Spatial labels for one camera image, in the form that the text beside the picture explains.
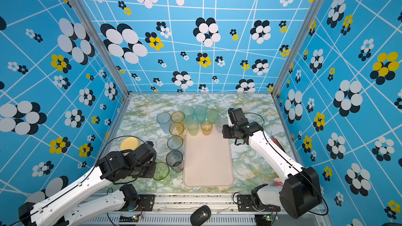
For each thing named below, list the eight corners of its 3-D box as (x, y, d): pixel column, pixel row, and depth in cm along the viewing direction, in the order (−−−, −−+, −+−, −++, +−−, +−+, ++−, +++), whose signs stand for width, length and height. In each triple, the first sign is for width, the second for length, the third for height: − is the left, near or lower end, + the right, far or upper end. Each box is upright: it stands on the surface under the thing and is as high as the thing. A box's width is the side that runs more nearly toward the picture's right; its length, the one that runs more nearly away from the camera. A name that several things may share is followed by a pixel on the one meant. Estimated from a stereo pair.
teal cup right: (200, 126, 104) (199, 117, 95) (192, 119, 107) (191, 109, 99) (208, 120, 107) (208, 110, 99) (201, 113, 111) (201, 103, 102)
